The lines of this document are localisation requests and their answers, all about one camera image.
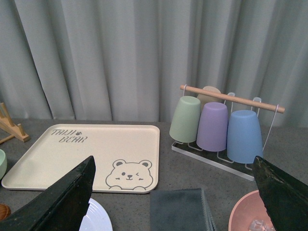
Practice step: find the green plastic cup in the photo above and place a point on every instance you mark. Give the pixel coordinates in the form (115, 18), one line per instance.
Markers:
(185, 121)

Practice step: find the white ridged plate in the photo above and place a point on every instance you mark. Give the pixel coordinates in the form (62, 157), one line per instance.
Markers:
(96, 218)

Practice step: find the wooden peg dish rack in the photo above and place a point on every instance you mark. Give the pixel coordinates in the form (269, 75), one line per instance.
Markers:
(7, 124)

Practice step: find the light green bowl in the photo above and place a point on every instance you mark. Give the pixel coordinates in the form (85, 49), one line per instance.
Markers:
(3, 163)

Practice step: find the white wire cup rack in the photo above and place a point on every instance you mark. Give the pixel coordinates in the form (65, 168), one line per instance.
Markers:
(220, 159)

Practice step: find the beige plastic cup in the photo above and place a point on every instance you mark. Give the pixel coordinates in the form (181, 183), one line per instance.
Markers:
(207, 99)

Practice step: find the grey curtain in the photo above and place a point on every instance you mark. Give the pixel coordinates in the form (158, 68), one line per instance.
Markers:
(124, 60)

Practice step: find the purple plastic cup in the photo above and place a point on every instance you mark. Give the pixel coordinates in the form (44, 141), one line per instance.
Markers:
(213, 126)

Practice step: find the pink bowl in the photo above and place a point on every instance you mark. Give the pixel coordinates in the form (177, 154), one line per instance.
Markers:
(249, 214)

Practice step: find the blue plastic cup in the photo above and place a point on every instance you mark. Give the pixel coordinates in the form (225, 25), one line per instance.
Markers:
(244, 140)

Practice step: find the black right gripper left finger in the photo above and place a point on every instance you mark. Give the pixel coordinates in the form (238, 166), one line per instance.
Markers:
(61, 207)

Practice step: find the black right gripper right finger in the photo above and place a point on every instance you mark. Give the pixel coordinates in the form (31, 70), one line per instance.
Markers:
(285, 197)

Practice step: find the brown walnut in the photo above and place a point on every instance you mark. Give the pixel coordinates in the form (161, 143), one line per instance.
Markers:
(5, 211)

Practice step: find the dark grey folded cloth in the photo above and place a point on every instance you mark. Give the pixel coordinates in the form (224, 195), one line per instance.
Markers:
(180, 210)

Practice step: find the cream bear serving tray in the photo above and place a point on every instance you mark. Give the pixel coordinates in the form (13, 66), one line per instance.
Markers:
(126, 157)

